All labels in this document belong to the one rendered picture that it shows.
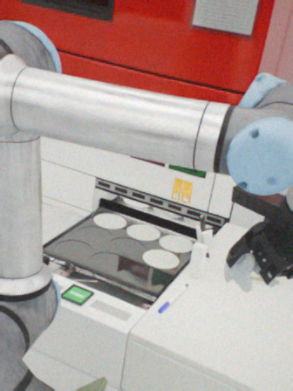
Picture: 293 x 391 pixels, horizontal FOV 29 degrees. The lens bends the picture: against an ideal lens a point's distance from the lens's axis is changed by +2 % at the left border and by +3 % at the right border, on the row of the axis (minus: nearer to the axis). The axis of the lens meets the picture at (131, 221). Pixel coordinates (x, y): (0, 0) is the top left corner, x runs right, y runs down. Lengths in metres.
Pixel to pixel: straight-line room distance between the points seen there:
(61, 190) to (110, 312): 0.78
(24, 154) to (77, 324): 0.46
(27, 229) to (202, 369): 0.44
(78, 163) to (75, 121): 1.18
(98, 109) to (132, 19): 0.96
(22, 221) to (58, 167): 0.98
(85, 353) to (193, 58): 0.79
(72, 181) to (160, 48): 0.55
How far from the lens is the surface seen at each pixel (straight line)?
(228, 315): 1.25
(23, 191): 0.88
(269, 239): 0.84
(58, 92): 0.66
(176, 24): 1.53
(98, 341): 1.19
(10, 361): 0.91
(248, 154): 0.58
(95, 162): 1.78
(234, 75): 1.49
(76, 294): 1.23
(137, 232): 1.64
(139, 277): 1.43
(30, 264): 0.95
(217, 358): 1.13
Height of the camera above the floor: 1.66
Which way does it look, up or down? 27 degrees down
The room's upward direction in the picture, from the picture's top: 8 degrees clockwise
